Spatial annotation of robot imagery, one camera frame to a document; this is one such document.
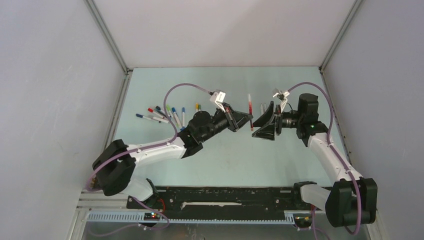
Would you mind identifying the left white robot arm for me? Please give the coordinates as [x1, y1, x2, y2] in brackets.
[92, 103, 253, 208]

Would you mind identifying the aluminium frame rail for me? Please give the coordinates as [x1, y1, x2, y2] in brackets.
[319, 0, 365, 164]
[84, 0, 132, 147]

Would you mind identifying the blue cap thin marker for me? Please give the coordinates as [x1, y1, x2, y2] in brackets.
[181, 107, 186, 129]

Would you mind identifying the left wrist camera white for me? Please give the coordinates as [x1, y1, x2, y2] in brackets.
[209, 89, 226, 112]

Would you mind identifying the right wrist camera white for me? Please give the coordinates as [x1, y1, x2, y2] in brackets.
[272, 88, 290, 112]

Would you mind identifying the grey cable duct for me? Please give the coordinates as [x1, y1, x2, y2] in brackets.
[86, 211, 307, 225]

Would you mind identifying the aluminium frame rail right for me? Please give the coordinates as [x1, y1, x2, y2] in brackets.
[319, 0, 365, 164]

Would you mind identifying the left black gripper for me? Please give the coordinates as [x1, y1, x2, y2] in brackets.
[199, 102, 252, 143]

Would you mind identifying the blue cap thick marker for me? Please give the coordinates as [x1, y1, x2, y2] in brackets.
[171, 107, 184, 130]

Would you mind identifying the grey cap white marker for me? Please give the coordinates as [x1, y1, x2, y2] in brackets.
[149, 116, 169, 124]

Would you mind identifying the light green cap marker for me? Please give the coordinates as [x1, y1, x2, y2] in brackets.
[166, 104, 173, 119]

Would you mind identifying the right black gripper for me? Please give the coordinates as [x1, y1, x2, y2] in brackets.
[251, 101, 303, 141]

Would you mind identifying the aluminium frame rail left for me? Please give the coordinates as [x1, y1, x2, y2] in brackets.
[84, 0, 132, 147]

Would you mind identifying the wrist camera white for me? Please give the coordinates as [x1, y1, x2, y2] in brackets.
[209, 89, 226, 112]
[272, 88, 290, 112]

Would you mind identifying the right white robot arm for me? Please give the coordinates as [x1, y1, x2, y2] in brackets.
[252, 93, 378, 227]

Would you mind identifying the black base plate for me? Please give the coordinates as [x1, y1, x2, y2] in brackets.
[126, 186, 332, 221]

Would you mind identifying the navy cap marker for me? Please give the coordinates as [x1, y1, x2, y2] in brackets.
[155, 106, 172, 119]

